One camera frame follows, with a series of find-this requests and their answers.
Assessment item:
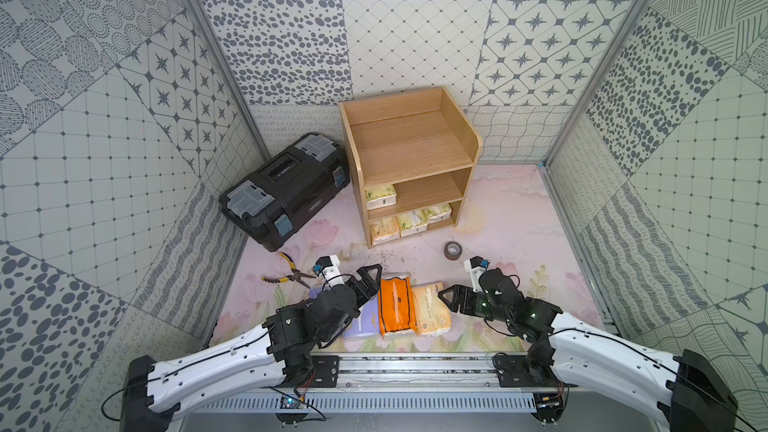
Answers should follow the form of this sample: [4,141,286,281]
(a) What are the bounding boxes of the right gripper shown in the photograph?
[438,283,512,325]

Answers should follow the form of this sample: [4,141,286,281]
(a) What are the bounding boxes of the beige tissue pack shelf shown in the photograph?
[412,282,452,337]

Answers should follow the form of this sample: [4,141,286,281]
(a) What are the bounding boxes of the purple tissue pack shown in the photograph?
[309,287,323,300]
[343,296,380,340]

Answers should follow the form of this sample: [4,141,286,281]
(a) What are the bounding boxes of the orange tissue pack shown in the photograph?
[378,275,417,338]

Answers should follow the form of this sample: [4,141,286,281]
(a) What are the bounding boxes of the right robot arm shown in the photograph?
[438,264,738,431]

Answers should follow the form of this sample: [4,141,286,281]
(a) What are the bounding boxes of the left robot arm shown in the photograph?
[118,256,382,431]

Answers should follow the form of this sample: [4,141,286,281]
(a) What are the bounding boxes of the yellow tissue pack bottom left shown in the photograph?
[369,217,401,246]

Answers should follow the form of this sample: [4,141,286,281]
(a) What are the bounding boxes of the green tissue pack bottom middle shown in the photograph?
[396,210,428,238]

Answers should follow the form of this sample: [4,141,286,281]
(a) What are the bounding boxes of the green tissue pack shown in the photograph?
[422,203,453,224]
[396,210,428,238]

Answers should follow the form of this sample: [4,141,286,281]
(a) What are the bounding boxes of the green tissue pack middle shelf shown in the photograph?
[365,184,397,210]

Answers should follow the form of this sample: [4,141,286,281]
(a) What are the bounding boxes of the green tissue pack bottom right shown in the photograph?
[422,203,453,224]

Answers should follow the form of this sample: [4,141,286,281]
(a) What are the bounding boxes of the wooden shelf unit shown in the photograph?
[338,86,483,248]

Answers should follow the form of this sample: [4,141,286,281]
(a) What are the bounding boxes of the grey tape roll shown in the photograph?
[443,241,464,262]

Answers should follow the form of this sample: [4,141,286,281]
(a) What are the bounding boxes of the black plastic toolbox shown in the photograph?
[219,132,350,252]

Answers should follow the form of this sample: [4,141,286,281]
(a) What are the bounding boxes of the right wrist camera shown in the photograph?
[464,256,489,293]

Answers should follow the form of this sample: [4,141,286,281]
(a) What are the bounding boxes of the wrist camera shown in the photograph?
[312,255,344,288]
[464,256,489,293]

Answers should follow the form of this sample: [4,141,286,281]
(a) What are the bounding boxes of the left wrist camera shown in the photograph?
[312,255,344,288]

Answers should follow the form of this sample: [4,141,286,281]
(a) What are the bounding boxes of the yellow handled pliers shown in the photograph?
[261,252,313,289]

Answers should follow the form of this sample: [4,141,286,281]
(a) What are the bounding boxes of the aluminium mounting rail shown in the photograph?
[169,350,666,395]

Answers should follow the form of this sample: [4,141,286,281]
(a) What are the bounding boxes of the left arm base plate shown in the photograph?
[275,355,341,388]

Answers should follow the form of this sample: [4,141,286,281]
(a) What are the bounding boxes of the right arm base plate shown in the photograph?
[492,352,561,388]

